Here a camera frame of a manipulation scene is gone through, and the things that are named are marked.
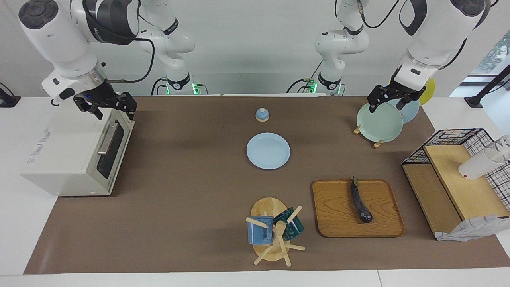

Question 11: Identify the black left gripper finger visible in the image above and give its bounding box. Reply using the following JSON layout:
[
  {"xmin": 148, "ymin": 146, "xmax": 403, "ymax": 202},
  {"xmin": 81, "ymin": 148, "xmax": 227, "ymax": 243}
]
[
  {"xmin": 367, "ymin": 90, "xmax": 386, "ymax": 114},
  {"xmin": 396, "ymin": 90, "xmax": 427, "ymax": 111}
]

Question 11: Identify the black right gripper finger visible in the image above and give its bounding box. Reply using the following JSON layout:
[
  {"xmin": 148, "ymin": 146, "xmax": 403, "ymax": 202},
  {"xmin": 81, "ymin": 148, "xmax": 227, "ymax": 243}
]
[
  {"xmin": 84, "ymin": 104, "xmax": 103, "ymax": 120},
  {"xmin": 116, "ymin": 92, "xmax": 137, "ymax": 121}
]

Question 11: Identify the cream toaster oven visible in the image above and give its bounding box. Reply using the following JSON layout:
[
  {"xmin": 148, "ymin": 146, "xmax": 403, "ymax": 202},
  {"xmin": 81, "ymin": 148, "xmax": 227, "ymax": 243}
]
[{"xmin": 20, "ymin": 96, "xmax": 135, "ymax": 197}]

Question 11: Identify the dark purple eggplant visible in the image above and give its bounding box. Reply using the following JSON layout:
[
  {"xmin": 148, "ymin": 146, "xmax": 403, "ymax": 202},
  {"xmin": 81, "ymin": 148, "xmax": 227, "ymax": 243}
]
[{"xmin": 350, "ymin": 177, "xmax": 373, "ymax": 224}]

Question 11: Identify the light blue round plate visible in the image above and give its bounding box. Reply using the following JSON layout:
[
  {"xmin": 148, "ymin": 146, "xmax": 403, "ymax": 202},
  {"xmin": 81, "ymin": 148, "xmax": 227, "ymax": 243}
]
[
  {"xmin": 379, "ymin": 94, "xmax": 420, "ymax": 124},
  {"xmin": 246, "ymin": 132, "xmax": 291, "ymax": 170}
]

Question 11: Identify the yellow plate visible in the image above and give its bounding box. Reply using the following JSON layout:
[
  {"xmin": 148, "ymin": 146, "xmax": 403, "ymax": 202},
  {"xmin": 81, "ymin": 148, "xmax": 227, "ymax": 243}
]
[{"xmin": 388, "ymin": 77, "xmax": 436, "ymax": 106}]

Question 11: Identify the pale green plate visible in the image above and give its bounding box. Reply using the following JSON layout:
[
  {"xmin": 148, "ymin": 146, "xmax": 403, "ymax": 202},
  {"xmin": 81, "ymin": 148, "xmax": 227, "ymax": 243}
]
[{"xmin": 356, "ymin": 102, "xmax": 404, "ymax": 143}]

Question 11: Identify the wooden plate rack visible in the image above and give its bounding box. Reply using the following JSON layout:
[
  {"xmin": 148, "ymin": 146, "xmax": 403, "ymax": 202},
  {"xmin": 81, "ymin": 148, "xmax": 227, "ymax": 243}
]
[{"xmin": 353, "ymin": 125, "xmax": 384, "ymax": 149}]

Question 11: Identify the black clamp stand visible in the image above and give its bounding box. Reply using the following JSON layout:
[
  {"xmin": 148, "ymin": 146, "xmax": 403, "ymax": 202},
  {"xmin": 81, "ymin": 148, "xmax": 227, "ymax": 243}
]
[{"xmin": 464, "ymin": 64, "xmax": 510, "ymax": 108}]

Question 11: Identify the black table clamp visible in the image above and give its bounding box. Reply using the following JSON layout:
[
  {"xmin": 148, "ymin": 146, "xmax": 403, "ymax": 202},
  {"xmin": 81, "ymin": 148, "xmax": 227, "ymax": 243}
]
[{"xmin": 0, "ymin": 83, "xmax": 21, "ymax": 108}]

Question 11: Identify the white cup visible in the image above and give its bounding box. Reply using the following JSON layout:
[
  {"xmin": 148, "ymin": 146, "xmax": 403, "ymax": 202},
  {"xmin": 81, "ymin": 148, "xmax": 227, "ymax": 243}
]
[{"xmin": 458, "ymin": 147, "xmax": 510, "ymax": 180}]

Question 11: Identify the window with green view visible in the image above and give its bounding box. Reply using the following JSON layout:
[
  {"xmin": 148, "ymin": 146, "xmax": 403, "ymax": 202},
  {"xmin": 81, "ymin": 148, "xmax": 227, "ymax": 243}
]
[{"xmin": 470, "ymin": 30, "xmax": 510, "ymax": 76}]

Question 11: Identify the clear glass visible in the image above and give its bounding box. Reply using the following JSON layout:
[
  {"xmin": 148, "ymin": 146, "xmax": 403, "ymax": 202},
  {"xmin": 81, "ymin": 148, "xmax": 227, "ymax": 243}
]
[{"xmin": 494, "ymin": 136, "xmax": 510, "ymax": 156}]

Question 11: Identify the brown table mat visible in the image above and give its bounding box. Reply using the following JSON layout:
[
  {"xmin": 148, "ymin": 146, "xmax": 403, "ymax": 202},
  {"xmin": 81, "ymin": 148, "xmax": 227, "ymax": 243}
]
[{"xmin": 23, "ymin": 96, "xmax": 510, "ymax": 275}]

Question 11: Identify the brown wooden tray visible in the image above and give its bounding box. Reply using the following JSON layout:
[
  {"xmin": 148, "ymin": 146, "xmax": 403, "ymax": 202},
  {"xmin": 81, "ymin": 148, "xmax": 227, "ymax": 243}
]
[{"xmin": 312, "ymin": 179, "xmax": 406, "ymax": 238}]

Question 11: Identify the grey patterned cloth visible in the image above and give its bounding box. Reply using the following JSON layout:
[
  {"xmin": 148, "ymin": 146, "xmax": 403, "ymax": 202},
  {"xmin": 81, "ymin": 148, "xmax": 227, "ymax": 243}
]
[{"xmin": 435, "ymin": 214, "xmax": 510, "ymax": 242}]

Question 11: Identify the wooden mug tree stand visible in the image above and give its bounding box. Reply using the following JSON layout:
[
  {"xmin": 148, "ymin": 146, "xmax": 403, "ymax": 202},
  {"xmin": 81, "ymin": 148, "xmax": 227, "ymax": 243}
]
[{"xmin": 245, "ymin": 197, "xmax": 306, "ymax": 267}]

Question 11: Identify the dark green mug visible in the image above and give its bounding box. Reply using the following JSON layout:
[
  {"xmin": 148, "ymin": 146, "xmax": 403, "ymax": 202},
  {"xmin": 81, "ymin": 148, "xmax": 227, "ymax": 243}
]
[{"xmin": 273, "ymin": 207, "xmax": 304, "ymax": 241}]

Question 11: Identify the blue mug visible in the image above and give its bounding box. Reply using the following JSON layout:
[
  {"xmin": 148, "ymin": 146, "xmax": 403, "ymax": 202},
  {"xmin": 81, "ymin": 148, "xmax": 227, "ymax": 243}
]
[{"xmin": 247, "ymin": 216, "xmax": 275, "ymax": 245}]

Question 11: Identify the black right base cable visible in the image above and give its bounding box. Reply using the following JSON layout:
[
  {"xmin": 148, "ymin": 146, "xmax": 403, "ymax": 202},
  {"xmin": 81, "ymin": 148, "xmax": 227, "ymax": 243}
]
[{"xmin": 151, "ymin": 77, "xmax": 168, "ymax": 95}]

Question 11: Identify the black base cable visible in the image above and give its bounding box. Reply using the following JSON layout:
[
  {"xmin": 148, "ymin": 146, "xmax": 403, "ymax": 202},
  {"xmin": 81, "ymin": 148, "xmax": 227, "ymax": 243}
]
[
  {"xmin": 287, "ymin": 60, "xmax": 324, "ymax": 94},
  {"xmin": 151, "ymin": 77, "xmax": 168, "ymax": 95}
]

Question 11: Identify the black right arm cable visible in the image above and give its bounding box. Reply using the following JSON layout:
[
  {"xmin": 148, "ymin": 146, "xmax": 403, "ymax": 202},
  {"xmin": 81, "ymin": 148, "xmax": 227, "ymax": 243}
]
[{"xmin": 106, "ymin": 12, "xmax": 156, "ymax": 84}]

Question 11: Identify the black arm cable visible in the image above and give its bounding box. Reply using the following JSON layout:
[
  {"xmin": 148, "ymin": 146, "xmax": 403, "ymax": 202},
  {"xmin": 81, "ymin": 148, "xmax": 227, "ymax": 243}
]
[
  {"xmin": 357, "ymin": 0, "xmax": 469, "ymax": 76},
  {"xmin": 106, "ymin": 12, "xmax": 156, "ymax": 84}
]

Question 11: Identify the black left base cable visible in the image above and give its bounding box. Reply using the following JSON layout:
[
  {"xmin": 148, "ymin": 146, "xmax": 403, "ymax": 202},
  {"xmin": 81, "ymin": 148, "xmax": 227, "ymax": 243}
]
[{"xmin": 287, "ymin": 60, "xmax": 324, "ymax": 94}]

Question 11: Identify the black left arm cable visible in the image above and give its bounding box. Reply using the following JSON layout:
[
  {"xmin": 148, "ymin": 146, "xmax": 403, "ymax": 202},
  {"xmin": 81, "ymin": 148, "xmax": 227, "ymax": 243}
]
[{"xmin": 357, "ymin": 0, "xmax": 469, "ymax": 76}]

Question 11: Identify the wire basket with wooden shelves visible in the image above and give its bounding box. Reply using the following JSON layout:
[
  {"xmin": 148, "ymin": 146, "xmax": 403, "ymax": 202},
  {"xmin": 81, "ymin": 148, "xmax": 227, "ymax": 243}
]
[{"xmin": 401, "ymin": 128, "xmax": 510, "ymax": 240}]

